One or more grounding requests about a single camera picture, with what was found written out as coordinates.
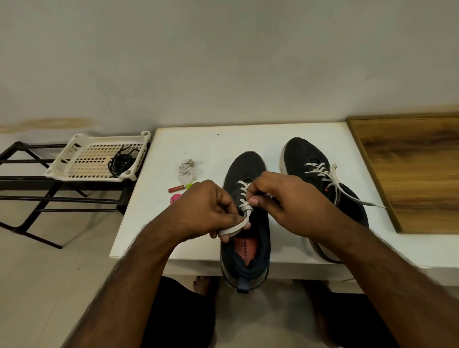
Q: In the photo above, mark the person's right hand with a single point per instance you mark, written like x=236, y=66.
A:
x=298, y=204

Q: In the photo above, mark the person's left hand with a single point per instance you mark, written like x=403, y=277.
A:
x=204, y=211

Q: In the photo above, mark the green marker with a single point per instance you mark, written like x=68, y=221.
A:
x=189, y=186

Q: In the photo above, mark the pink capped white bottle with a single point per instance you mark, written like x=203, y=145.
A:
x=175, y=198

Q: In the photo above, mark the grey shoelace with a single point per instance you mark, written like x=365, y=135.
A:
x=326, y=173

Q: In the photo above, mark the dark sneaker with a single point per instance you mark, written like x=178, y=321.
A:
x=244, y=165
x=301, y=150

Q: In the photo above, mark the black shoelace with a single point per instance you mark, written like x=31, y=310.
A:
x=118, y=166
x=127, y=154

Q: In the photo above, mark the person's left forearm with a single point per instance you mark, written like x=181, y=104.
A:
x=122, y=294

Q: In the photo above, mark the person's right forearm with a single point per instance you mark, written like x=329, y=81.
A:
x=394, y=287

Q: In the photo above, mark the person's bare foot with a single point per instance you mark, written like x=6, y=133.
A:
x=202, y=285

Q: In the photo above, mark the small red stick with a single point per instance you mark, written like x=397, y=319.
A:
x=176, y=188

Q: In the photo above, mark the crumpled white paper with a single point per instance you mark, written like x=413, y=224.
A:
x=187, y=170

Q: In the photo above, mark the wooden board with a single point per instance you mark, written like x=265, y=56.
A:
x=416, y=168

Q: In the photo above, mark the white perforated plastic tray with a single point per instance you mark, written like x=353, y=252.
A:
x=82, y=159

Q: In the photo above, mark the black metal rack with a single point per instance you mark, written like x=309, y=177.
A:
x=50, y=195

